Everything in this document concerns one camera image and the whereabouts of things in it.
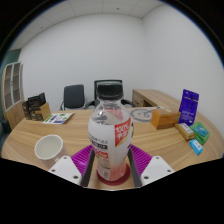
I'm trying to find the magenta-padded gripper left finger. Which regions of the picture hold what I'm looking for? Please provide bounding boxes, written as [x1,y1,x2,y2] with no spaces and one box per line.
[48,144,98,188]

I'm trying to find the small yellow box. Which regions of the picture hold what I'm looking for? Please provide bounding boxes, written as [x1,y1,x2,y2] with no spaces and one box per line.
[174,122,196,141]

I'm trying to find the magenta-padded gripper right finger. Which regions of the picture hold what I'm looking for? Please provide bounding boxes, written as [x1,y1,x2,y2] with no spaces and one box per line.
[127,143,175,189]

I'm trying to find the purple standing sign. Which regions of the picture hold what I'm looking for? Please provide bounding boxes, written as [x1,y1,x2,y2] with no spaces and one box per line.
[178,88,200,126]

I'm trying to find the large dark brown box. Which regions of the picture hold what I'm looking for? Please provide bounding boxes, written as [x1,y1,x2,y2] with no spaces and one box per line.
[27,92,52,122]

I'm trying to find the dark padded office chair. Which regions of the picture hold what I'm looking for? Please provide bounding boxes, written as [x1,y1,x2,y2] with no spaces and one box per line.
[59,84,87,111]

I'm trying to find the round white grey disc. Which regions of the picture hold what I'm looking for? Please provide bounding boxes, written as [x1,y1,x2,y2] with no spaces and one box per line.
[129,106,158,123]

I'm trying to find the white ceramic mug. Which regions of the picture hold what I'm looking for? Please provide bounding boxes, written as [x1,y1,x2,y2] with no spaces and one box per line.
[34,134,69,170]

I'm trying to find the clear drink bottle black cap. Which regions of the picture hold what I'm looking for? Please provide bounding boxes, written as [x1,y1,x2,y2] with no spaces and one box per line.
[87,81,134,182]

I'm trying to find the wooden shelf cabinet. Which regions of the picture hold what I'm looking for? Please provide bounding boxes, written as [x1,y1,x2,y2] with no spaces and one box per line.
[0,61,26,130]

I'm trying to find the small light blue box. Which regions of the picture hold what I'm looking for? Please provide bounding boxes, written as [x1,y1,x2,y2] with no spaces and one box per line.
[188,139,204,156]

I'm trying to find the green flat box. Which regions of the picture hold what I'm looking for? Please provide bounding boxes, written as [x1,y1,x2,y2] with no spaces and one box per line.
[189,121,210,145]

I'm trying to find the wooden side desk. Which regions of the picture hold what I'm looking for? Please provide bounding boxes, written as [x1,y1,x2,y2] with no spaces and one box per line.
[131,88,183,109]

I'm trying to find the orange cardboard box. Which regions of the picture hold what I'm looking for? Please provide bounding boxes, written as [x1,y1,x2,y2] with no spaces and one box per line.
[149,107,182,130]

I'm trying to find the black mesh office chair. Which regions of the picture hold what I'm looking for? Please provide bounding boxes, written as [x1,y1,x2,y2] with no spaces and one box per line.
[84,79,136,109]

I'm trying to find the white green printed leaflet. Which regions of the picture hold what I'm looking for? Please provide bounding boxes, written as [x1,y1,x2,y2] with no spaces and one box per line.
[42,112,75,125]

